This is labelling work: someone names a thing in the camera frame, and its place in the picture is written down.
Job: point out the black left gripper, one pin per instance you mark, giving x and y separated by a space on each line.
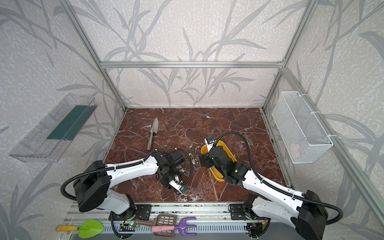
181 169

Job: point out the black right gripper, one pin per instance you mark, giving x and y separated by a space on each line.
205 160

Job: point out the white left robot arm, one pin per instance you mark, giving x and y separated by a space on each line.
92 189

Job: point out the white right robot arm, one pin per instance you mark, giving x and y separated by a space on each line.
273 200

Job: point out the yellow plastic tray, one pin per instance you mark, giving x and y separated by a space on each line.
217 175

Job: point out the grey toy trowel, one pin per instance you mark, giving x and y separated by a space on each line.
154 130

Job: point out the brown toy spatula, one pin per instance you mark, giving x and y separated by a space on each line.
160 220

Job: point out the pink object in basket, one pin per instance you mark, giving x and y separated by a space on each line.
294 151

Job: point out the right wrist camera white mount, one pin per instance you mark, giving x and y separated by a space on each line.
210 141

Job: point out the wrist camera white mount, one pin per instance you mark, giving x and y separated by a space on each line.
210 141
179 188

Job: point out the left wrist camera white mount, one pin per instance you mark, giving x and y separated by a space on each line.
179 188

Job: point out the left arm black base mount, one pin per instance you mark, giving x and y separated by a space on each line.
141 212

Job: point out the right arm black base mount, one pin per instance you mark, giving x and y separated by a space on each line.
244 210

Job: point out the purple toy fork pink handle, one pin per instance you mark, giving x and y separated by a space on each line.
182 227

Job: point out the white wire mesh basket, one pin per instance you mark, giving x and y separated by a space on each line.
298 124

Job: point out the green toy shovel yellow handle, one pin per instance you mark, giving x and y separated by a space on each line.
88 229

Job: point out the clear plastic wall bin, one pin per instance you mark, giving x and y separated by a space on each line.
47 141

